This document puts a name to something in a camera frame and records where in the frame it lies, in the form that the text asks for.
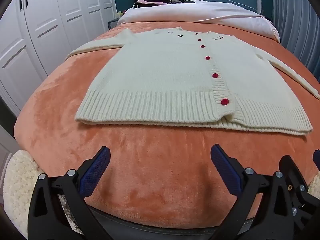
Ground orange plush blanket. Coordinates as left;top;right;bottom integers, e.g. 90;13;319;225
14;21;320;229

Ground white duvet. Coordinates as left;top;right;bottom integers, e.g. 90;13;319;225
117;0;280;43

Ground fluffy cream rug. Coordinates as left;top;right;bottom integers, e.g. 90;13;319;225
3;150;75;239

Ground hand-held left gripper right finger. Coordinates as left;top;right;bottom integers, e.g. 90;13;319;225
210;144;302;240

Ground white panelled wardrobe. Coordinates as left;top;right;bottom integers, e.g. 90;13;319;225
0;0;117;117

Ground dark nightstand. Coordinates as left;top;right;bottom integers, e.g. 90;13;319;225
108;18;123;31

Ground cream knit cardigan red buttons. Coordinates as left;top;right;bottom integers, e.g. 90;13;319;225
65;27;320;136

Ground blue-grey curtain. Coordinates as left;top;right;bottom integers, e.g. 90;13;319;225
271;0;320;80

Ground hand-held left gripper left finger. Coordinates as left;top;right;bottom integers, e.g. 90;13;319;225
27;146;112;240

